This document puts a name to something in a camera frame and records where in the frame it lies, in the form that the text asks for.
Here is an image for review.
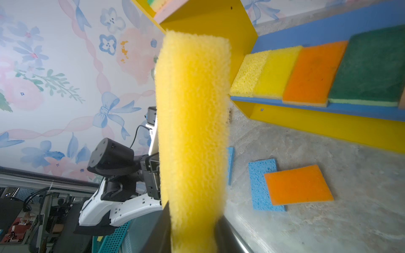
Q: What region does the dark green scrub sponge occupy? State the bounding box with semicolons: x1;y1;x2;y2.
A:
329;25;405;107

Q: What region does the orange scrub sponge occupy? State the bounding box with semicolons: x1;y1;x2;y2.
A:
282;41;349;108

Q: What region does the light blue sponge right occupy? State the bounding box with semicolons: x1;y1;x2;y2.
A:
248;159;285;212

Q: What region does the pale yellow sponge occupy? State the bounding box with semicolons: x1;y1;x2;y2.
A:
264;165;334;206

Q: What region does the light blue sponge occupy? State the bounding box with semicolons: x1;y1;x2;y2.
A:
227;147;235;186
248;159;285;212

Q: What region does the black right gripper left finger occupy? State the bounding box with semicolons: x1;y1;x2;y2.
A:
140;203;171;253

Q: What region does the pink orange sponge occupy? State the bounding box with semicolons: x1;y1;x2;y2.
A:
398;89;405;110

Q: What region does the yellow scrub sponge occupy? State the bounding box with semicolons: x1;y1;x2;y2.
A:
253;46;303;100

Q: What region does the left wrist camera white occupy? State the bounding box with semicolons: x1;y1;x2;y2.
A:
146;106;159;156

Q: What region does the thin black cable left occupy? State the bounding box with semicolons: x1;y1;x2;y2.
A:
129;124;156;149

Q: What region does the light blue sponge left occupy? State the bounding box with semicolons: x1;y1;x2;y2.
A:
227;147;235;186

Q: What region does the yellow shelf unit frame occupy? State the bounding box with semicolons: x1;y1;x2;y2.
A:
131;0;405;155

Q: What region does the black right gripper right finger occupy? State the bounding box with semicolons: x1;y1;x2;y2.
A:
215;216;254;253

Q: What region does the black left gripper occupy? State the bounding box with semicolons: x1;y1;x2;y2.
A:
140;153;161;200

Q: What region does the porous yellow sponge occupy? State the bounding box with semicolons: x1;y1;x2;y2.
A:
230;51;270;98

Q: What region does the pink upper shelf board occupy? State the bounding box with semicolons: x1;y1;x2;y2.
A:
154;0;188;24

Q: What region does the bright green scrub sponge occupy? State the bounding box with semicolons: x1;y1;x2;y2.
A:
147;0;167;13

